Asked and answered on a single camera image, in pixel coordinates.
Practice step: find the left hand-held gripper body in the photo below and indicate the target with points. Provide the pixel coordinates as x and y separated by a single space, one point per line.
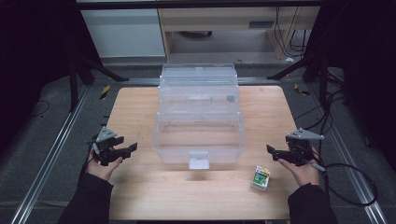
104 137

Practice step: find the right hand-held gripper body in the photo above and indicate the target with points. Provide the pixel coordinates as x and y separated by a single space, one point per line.
300 149

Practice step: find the small green white carton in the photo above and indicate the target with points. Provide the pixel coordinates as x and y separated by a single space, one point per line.
261 179

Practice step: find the clear plastic storage box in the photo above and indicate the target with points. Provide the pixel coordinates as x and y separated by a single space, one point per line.
199 137

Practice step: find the person's right hand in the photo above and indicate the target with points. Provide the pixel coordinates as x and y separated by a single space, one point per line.
306 174

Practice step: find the person's left hand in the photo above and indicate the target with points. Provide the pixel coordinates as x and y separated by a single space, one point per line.
101 171

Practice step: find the yellow black tape strip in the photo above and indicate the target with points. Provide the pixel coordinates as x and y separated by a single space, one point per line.
300 90
105 92

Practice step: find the black metal stand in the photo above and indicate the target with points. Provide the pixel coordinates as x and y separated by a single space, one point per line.
73 84
323 81

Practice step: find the black curtain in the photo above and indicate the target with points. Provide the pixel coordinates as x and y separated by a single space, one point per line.
367 77
34 62

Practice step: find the white cabinet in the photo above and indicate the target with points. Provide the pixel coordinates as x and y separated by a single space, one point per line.
124 34

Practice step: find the light wooden desk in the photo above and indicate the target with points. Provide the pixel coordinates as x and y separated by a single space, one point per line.
218 18

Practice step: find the aluminium floor rail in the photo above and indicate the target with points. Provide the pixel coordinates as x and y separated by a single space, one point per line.
53 155
358 183

